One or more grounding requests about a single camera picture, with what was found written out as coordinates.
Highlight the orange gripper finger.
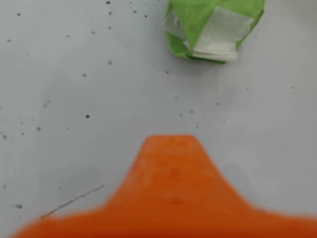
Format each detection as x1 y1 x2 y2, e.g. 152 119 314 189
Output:
9 205 105 238
104 134 317 238

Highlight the green paper parcel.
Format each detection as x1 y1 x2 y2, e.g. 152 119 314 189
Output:
163 0 265 64

